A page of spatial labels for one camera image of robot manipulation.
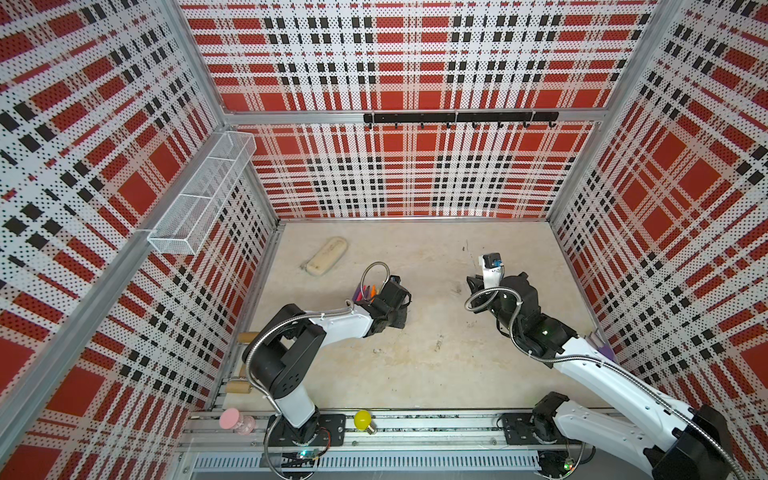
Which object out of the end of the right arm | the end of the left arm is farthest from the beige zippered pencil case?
the end of the right arm

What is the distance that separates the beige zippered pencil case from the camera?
3.43ft

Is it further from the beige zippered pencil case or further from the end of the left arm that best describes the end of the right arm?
the beige zippered pencil case
